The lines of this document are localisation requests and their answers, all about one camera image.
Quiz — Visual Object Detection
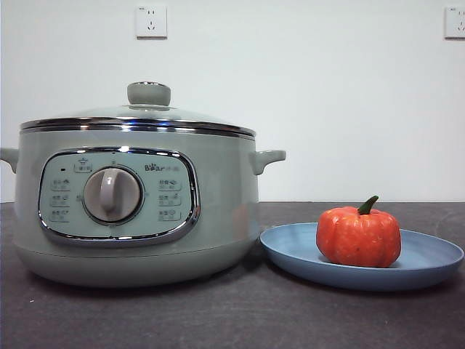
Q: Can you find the glass lid with green knob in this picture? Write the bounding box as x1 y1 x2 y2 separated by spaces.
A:
19 81 257 140

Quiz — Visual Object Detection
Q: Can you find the orange pumpkin with green stem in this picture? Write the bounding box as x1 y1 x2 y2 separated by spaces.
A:
315 195 403 269

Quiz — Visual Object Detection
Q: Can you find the pale green electric steamer pot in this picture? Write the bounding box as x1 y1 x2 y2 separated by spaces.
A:
0 125 287 289

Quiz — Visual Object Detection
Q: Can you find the blue round plate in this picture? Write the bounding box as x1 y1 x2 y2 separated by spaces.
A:
259 222 465 292

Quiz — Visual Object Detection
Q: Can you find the white wall socket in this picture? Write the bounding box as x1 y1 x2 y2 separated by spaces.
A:
443 6 465 40
135 4 169 40

